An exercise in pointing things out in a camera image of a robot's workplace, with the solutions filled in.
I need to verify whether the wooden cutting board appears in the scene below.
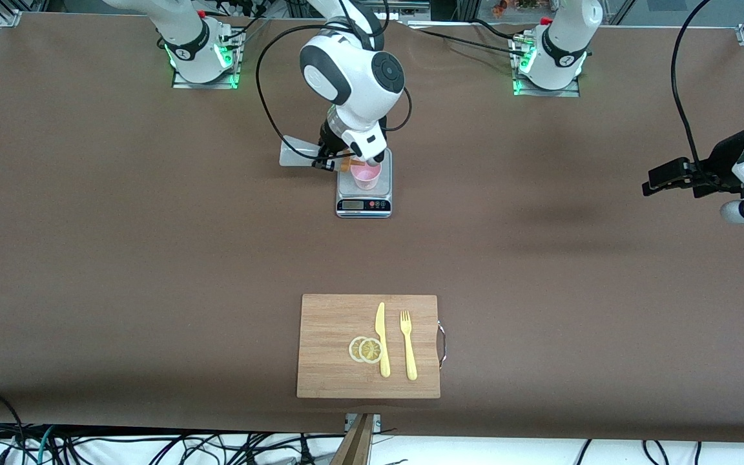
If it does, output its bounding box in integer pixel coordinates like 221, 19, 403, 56
296, 293, 448, 400

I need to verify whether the pink plastic cup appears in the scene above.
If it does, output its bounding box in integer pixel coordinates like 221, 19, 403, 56
350, 161, 383, 191

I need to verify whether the small metal bracket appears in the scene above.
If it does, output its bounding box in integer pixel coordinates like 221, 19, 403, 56
344, 413, 382, 433

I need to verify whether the teal floor cable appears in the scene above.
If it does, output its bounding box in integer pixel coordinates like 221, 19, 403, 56
35, 424, 57, 465

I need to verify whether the wooden post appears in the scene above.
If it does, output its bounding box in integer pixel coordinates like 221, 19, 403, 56
329, 413, 377, 465

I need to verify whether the brown table cover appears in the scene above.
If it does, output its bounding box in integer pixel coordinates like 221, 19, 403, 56
0, 12, 744, 445

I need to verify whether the yellow plastic fork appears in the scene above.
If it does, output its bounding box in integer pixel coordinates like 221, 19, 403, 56
399, 310, 419, 382

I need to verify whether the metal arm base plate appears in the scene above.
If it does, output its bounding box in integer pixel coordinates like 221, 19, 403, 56
171, 25, 242, 90
511, 29, 581, 98

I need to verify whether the silver digital kitchen scale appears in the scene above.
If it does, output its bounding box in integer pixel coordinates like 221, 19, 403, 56
335, 146, 393, 220

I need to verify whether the translucent orange-capped sauce bottle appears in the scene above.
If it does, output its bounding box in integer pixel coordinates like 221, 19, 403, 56
279, 134, 355, 174

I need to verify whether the grey power strip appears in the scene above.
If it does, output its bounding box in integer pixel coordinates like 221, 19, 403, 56
385, 0, 432, 21

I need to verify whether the yellow plastic knife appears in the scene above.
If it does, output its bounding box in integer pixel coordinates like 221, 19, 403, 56
375, 302, 392, 379

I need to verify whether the black base cable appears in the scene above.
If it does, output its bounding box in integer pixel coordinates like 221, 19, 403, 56
219, 12, 269, 50
403, 18, 534, 59

